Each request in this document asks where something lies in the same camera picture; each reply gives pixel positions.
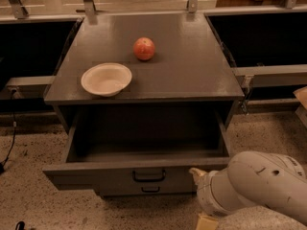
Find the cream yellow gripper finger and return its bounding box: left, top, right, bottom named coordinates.
left=189, top=168, right=206, bottom=176

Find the red orange apple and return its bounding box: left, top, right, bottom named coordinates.
left=133, top=37, right=155, bottom=60

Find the white paper bowl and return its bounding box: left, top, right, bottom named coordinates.
left=81, top=63, right=132, bottom=97

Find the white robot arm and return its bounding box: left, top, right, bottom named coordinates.
left=189, top=150, right=307, bottom=224

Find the black cable on left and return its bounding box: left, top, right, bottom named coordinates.
left=0, top=88, right=18, bottom=174

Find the grey drawer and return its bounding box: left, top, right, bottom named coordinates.
left=95, top=184, right=196, bottom=197
left=43, top=107, right=229, bottom=191

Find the grey top drawer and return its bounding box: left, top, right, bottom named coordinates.
left=43, top=107, right=229, bottom=191

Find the black top drawer handle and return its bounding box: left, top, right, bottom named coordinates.
left=132, top=170, right=166, bottom=183

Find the black object bottom left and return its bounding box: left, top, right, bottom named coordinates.
left=15, top=221, right=25, bottom=230

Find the grey drawer cabinet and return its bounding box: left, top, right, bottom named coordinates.
left=43, top=11, right=246, bottom=198

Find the black drawer handle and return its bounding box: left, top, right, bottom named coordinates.
left=141, top=187, right=160, bottom=194
left=132, top=170, right=166, bottom=183

